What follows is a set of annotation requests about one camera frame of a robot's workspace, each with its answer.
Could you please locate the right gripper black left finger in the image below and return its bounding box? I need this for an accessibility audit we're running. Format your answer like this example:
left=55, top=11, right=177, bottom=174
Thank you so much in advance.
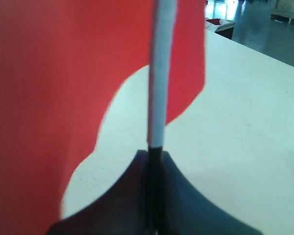
left=47, top=150, right=148, bottom=235

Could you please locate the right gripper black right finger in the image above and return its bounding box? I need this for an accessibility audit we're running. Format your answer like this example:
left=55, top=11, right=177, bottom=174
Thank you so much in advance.
left=160, top=152, right=261, bottom=235

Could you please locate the red flag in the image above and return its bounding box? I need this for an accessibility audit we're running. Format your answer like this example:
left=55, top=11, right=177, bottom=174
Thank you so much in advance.
left=0, top=0, right=208, bottom=235

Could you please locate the wooden pallet crate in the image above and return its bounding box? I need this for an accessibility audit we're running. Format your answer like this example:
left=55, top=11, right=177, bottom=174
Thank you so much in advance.
left=270, top=0, right=294, bottom=24

